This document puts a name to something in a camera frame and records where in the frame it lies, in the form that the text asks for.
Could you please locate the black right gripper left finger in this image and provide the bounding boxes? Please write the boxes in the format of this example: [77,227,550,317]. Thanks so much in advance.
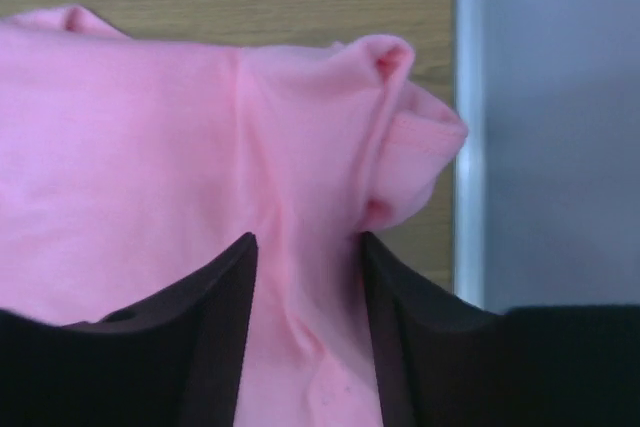
[1,233,258,426]

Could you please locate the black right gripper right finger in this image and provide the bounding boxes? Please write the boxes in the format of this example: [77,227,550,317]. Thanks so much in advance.
[360,233,639,427]

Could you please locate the pink t shirt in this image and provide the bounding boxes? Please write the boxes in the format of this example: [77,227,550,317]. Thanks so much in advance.
[1,6,467,426]

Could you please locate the aluminium frame rail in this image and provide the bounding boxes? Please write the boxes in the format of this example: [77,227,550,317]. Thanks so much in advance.
[453,0,486,307]

